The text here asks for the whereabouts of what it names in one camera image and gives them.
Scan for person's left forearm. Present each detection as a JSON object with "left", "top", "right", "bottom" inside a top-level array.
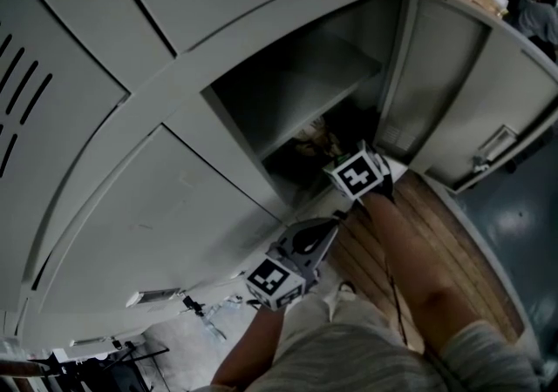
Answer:
[{"left": 210, "top": 305, "right": 285, "bottom": 388}]

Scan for thin black cable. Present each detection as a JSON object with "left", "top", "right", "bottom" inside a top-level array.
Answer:
[{"left": 382, "top": 249, "right": 412, "bottom": 347}]

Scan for dark patterned belongings bag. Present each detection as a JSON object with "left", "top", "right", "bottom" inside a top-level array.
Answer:
[{"left": 290, "top": 117, "right": 350, "bottom": 161}]

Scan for grey metal door latch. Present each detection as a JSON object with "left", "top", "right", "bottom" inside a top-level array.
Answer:
[{"left": 472, "top": 124, "right": 520, "bottom": 174}]

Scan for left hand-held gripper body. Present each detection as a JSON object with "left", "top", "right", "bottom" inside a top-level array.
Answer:
[{"left": 245, "top": 215, "right": 342, "bottom": 312}]

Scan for black locker key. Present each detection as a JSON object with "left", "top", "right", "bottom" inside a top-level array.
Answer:
[{"left": 180, "top": 293, "right": 207, "bottom": 318}]

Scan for wooden slatted bench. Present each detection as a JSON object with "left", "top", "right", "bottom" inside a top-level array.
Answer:
[{"left": 325, "top": 171, "right": 525, "bottom": 357}]

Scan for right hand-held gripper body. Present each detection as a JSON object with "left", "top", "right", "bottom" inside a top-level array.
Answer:
[{"left": 322, "top": 139, "right": 397, "bottom": 205}]

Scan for black metal stand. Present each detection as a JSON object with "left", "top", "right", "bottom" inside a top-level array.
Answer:
[{"left": 24, "top": 339, "right": 171, "bottom": 392}]

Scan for open grey locker door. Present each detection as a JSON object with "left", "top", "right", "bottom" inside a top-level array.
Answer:
[{"left": 373, "top": 0, "right": 558, "bottom": 195}]

